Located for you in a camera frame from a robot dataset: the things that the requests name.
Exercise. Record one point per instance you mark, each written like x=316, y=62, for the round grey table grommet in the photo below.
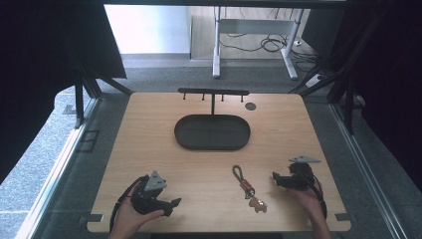
x=250, y=106

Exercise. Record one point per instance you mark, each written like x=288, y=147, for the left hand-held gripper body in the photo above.
x=147, y=195

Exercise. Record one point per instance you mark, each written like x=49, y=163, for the person's left hand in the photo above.
x=131, y=219

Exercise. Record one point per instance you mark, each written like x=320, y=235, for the black metal stand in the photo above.
x=84, y=91
x=341, y=79

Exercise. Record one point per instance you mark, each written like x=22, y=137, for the black curtain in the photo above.
x=388, y=73
x=40, y=76

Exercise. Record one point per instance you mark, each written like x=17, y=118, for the person's right hand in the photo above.
x=310, y=200

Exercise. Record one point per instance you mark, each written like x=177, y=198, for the white metal desk frame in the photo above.
x=255, y=26

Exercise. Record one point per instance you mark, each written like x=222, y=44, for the black key stand with tray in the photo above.
x=212, y=132

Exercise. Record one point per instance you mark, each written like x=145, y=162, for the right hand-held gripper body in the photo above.
x=300, y=177

